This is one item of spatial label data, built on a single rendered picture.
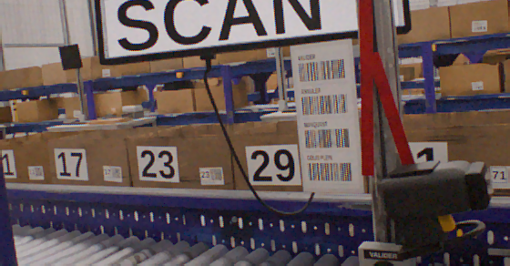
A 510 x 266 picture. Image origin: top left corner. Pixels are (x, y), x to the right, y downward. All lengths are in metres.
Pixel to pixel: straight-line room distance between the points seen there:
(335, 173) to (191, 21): 0.32
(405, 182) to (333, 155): 0.12
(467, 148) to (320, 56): 0.65
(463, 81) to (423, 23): 0.78
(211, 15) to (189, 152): 0.81
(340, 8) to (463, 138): 0.57
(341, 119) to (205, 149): 0.89
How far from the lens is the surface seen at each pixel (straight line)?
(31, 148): 2.09
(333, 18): 0.78
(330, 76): 0.67
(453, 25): 5.82
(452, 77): 5.59
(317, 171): 0.70
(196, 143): 1.54
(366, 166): 0.67
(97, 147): 1.81
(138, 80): 7.66
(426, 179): 0.60
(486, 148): 1.25
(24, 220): 2.16
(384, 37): 0.65
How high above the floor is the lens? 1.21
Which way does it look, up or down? 5 degrees down
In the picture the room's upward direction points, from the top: 6 degrees counter-clockwise
